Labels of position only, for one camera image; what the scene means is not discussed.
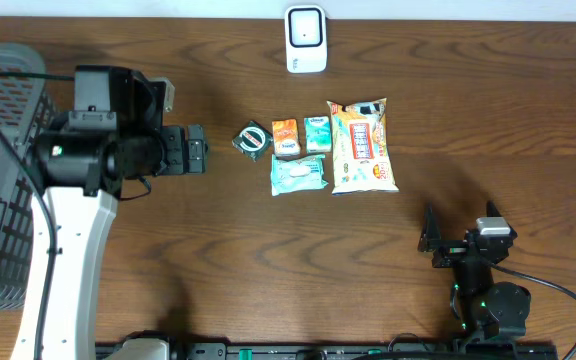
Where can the red white tape roll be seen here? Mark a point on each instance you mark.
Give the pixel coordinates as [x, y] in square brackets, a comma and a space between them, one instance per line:
[253, 141]

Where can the small teal tissue pack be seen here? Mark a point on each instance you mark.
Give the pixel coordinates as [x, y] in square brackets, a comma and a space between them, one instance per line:
[318, 134]

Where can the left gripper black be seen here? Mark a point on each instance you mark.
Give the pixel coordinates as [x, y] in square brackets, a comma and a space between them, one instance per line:
[175, 141]

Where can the grey plastic mesh basket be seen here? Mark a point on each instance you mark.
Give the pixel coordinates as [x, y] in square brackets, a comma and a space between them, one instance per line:
[25, 110]

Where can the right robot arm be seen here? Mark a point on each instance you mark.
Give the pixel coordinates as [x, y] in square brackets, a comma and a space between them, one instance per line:
[493, 314]

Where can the small orange tissue pack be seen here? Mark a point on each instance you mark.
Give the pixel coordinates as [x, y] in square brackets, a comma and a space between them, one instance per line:
[285, 138]

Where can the white barcode scanner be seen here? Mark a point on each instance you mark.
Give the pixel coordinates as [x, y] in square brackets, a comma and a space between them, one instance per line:
[305, 39]

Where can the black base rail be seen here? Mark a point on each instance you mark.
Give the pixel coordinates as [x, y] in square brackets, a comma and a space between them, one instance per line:
[221, 351]

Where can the green Zappy wipes pack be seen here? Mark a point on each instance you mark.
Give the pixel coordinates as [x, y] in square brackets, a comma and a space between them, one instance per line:
[302, 174]

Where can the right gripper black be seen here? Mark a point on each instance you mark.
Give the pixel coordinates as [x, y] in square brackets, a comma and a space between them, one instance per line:
[449, 253]

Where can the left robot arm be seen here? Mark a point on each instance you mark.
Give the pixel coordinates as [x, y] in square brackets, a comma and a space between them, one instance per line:
[114, 132]

